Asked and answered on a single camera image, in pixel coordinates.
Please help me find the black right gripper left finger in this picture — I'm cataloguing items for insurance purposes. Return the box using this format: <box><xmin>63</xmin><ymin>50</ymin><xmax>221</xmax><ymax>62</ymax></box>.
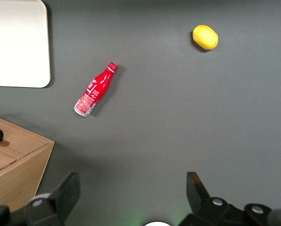
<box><xmin>24</xmin><ymin>172</ymin><xmax>81</xmax><ymax>226</ymax></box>

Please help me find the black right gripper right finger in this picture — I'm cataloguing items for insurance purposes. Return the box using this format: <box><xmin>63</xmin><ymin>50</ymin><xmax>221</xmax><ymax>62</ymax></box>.
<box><xmin>178</xmin><ymin>171</ymin><xmax>236</xmax><ymax>226</ymax></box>

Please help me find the red coke bottle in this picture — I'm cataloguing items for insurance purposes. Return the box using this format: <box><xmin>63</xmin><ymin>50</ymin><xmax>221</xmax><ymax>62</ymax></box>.
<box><xmin>73</xmin><ymin>62</ymin><xmax>119</xmax><ymax>118</ymax></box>

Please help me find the white rectangular tray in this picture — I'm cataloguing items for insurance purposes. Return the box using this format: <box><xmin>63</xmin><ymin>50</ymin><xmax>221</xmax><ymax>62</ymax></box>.
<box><xmin>0</xmin><ymin>0</ymin><xmax>51</xmax><ymax>89</ymax></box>

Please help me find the light wooden board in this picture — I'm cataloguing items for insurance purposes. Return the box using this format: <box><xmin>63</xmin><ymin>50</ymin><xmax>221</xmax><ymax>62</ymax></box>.
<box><xmin>0</xmin><ymin>113</ymin><xmax>55</xmax><ymax>212</ymax></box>

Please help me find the yellow lemon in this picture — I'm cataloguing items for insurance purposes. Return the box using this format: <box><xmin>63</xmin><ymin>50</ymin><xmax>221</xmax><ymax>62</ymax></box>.
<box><xmin>192</xmin><ymin>24</ymin><xmax>219</xmax><ymax>51</ymax></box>

